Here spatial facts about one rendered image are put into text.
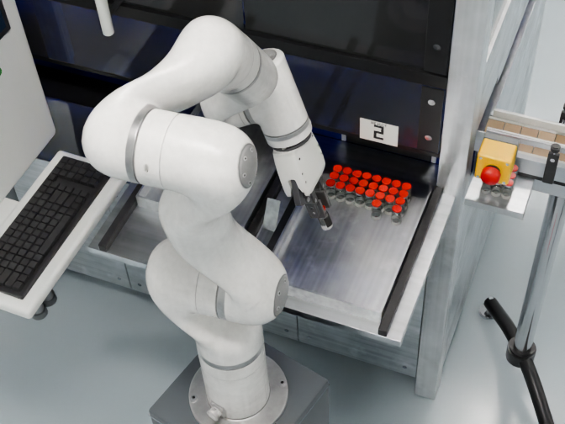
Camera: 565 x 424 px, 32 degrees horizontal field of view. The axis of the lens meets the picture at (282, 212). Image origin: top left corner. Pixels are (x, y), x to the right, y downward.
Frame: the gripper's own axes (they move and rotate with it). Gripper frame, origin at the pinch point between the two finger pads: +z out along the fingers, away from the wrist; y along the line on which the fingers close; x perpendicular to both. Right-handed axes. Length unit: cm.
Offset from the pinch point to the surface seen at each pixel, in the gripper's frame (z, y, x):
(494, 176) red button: 18.7, -29.8, 23.2
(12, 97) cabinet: -18, -20, -78
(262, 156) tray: 12.2, -33.0, -30.5
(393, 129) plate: 7.7, -33.2, 3.0
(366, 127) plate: 6.8, -33.4, -2.8
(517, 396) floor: 117, -53, 4
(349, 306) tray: 24.6, 2.4, -0.7
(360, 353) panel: 91, -43, -34
